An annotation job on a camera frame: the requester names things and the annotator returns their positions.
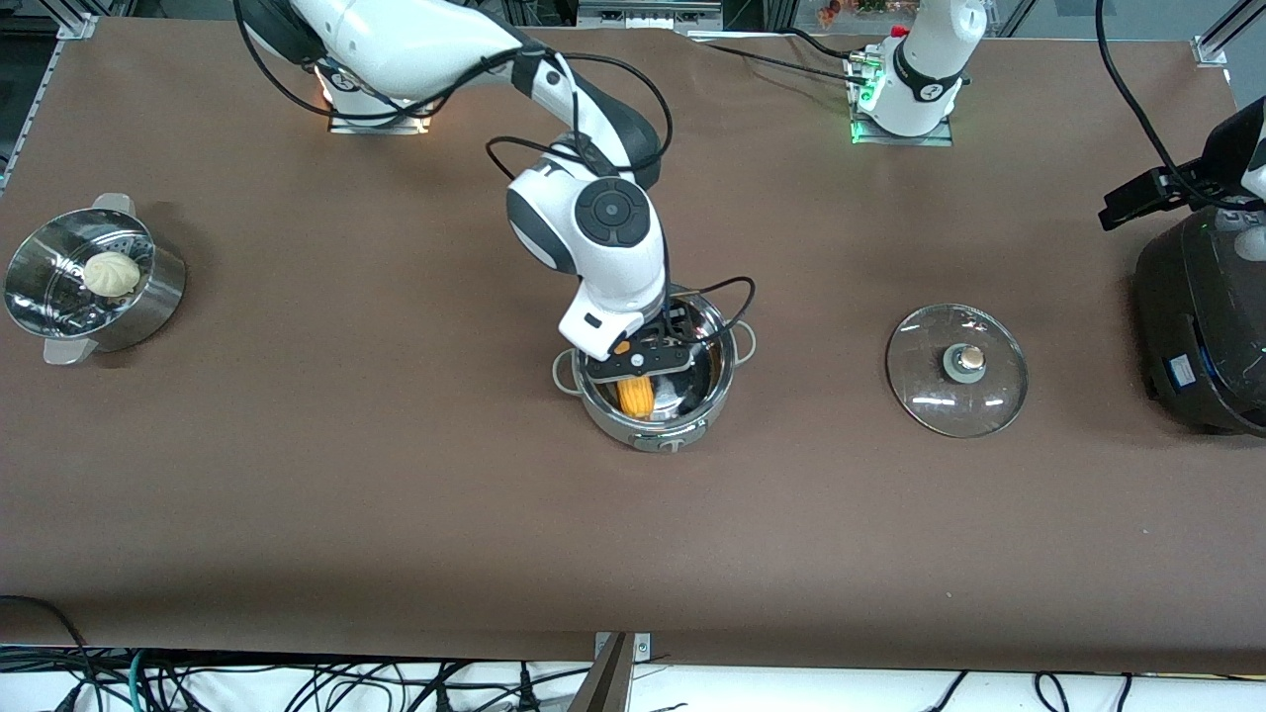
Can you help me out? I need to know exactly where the yellow corn cob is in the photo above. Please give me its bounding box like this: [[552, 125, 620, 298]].
[[615, 373, 657, 419]]

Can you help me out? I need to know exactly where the glass pot lid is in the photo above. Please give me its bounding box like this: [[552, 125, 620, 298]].
[[885, 303, 1031, 440]]

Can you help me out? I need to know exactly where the silver electric cooking pot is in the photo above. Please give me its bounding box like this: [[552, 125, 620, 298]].
[[552, 287, 758, 454]]

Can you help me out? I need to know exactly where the silver steamer pot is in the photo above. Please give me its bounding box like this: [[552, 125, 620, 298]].
[[3, 193, 188, 367]]

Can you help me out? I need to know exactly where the black rice cooker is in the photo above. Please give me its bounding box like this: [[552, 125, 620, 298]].
[[1132, 206, 1266, 438]]

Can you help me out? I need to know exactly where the grey power strip box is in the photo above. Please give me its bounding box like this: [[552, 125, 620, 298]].
[[577, 0, 724, 32]]

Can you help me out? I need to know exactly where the white steamed bun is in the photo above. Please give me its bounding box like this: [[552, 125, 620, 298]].
[[82, 251, 142, 299]]

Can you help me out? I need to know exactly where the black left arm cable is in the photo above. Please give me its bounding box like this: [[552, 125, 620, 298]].
[[1095, 0, 1193, 184]]

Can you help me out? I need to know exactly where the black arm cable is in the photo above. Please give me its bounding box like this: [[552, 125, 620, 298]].
[[234, 0, 759, 349], [1095, 0, 1193, 184]]

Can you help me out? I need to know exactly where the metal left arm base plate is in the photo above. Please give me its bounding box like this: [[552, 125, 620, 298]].
[[844, 49, 954, 147]]

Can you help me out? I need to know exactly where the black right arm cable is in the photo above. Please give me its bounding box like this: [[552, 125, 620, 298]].
[[234, 0, 759, 349]]

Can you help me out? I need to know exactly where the metal table clamp bracket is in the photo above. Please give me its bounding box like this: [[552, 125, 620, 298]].
[[593, 632, 653, 666]]

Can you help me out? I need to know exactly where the black left base cable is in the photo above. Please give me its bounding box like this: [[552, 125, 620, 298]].
[[687, 28, 876, 88]]

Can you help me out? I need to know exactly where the dark camera stand bar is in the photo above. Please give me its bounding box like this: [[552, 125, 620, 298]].
[[567, 633, 634, 712]]

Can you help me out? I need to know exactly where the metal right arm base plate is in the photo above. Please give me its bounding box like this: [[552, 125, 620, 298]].
[[327, 59, 436, 134]]

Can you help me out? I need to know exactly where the black looped floor cable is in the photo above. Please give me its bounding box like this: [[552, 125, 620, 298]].
[[0, 593, 96, 712]]

